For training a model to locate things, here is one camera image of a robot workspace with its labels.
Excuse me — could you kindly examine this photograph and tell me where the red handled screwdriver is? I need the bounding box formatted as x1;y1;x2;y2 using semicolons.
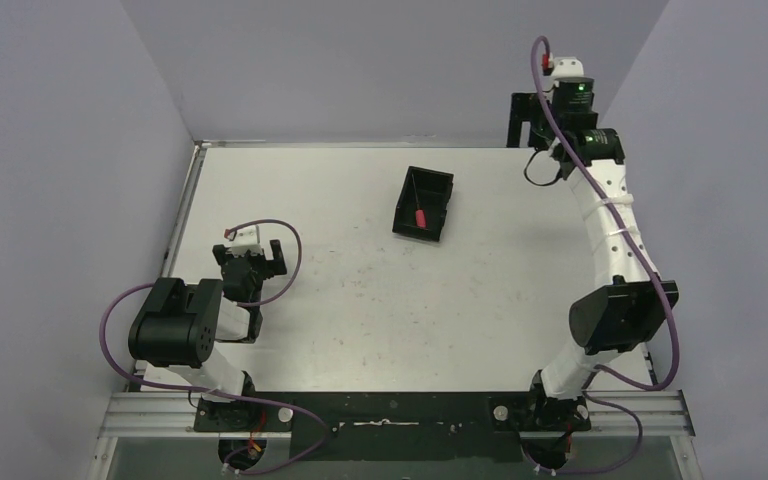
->
410;173;427;229

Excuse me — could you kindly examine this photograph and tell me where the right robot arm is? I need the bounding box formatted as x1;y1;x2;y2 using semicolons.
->
513;76;678;429

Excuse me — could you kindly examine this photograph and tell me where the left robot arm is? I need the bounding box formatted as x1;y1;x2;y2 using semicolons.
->
128;239;288;431

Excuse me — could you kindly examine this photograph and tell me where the black plastic bin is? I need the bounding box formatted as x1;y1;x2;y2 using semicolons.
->
392;166;454;242

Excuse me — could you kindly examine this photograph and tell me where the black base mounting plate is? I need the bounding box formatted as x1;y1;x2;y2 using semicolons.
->
193;392;591;463

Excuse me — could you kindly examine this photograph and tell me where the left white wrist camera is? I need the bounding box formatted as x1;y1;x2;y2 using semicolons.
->
225;225;263;257

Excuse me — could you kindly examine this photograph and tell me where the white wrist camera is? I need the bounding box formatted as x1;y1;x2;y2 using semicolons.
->
225;225;263;257
540;54;584;81

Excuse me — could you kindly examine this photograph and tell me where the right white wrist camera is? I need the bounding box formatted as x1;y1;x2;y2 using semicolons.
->
540;54;584;81

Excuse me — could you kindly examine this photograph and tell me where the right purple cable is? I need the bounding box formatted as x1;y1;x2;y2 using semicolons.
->
530;35;682;477

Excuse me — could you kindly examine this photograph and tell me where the aluminium frame rail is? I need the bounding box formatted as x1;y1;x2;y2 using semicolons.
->
99;391;695;439

